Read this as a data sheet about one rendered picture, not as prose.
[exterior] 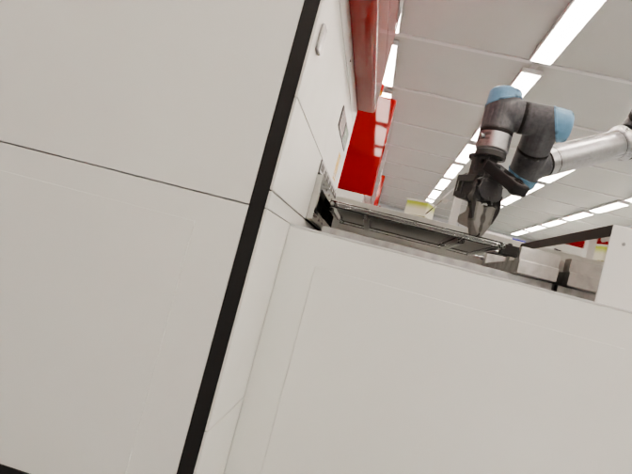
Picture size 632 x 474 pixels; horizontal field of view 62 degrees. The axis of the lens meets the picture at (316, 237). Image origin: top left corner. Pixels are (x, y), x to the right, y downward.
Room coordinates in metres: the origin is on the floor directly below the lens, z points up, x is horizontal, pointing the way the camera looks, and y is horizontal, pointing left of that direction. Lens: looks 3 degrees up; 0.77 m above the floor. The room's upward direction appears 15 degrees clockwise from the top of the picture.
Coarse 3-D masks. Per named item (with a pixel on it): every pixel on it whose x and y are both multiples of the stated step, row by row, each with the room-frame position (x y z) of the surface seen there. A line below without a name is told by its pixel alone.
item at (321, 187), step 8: (320, 176) 1.05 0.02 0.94; (320, 184) 1.05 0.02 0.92; (312, 192) 1.05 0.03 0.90; (320, 192) 1.07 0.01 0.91; (328, 192) 1.22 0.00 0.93; (312, 200) 1.05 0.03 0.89; (328, 200) 1.26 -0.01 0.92; (312, 208) 1.05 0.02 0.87; (328, 208) 1.42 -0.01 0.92; (312, 216) 1.06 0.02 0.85; (320, 216) 1.18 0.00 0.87; (328, 216) 1.49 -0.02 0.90; (312, 224) 1.17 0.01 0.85; (320, 224) 1.22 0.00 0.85; (328, 224) 1.49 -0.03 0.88
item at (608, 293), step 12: (612, 228) 0.89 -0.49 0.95; (624, 228) 0.89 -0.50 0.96; (612, 240) 0.89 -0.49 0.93; (624, 240) 0.88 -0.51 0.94; (612, 252) 0.89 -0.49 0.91; (624, 252) 0.88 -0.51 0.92; (612, 264) 0.89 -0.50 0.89; (624, 264) 0.88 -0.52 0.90; (612, 276) 0.89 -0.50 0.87; (624, 276) 0.88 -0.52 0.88; (600, 288) 0.89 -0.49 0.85; (612, 288) 0.88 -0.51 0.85; (624, 288) 0.88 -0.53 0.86; (600, 300) 0.89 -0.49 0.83; (612, 300) 0.88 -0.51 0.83; (624, 300) 0.88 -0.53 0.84
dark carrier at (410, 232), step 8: (336, 208) 1.16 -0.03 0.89; (344, 216) 1.30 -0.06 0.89; (352, 216) 1.25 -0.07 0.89; (360, 216) 1.20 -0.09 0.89; (360, 224) 1.39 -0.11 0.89; (376, 224) 1.28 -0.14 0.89; (384, 224) 1.23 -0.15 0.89; (392, 224) 1.18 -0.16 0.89; (400, 224) 1.14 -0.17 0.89; (392, 232) 1.39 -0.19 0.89; (400, 232) 1.33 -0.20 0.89; (408, 232) 1.28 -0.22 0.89; (416, 232) 1.23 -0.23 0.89; (424, 232) 1.18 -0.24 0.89; (432, 232) 1.14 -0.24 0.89; (416, 240) 1.43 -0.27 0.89; (424, 240) 1.36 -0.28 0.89; (432, 240) 1.31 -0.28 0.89; (440, 240) 1.25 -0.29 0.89; (448, 240) 1.21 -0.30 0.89; (456, 248) 1.36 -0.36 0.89; (464, 248) 1.31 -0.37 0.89; (472, 248) 1.26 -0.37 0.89; (480, 248) 1.21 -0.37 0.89
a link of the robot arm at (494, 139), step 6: (480, 132) 1.20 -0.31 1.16; (486, 132) 1.18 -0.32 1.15; (492, 132) 1.17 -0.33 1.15; (498, 132) 1.17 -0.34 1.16; (480, 138) 1.20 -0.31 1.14; (486, 138) 1.18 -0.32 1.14; (492, 138) 1.17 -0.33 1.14; (498, 138) 1.17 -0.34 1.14; (504, 138) 1.17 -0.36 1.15; (510, 138) 1.18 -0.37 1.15; (480, 144) 1.19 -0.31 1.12; (486, 144) 1.18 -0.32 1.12; (492, 144) 1.17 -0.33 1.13; (498, 144) 1.17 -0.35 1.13; (504, 144) 1.17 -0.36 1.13; (510, 144) 1.19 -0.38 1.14; (504, 150) 1.18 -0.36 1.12
